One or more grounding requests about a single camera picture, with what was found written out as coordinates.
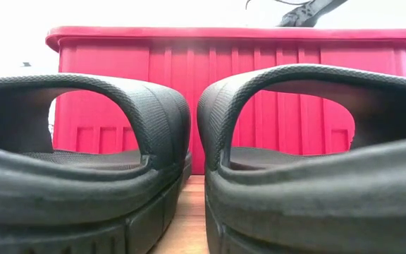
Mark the large black rubber slide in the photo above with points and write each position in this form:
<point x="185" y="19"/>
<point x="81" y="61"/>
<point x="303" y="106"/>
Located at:
<point x="312" y="197"/>
<point x="83" y="197"/>

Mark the red plastic bin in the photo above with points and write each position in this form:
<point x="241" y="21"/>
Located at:
<point x="189" y="56"/>

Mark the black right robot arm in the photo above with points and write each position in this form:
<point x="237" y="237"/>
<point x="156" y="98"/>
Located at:
<point x="308" y="14"/>

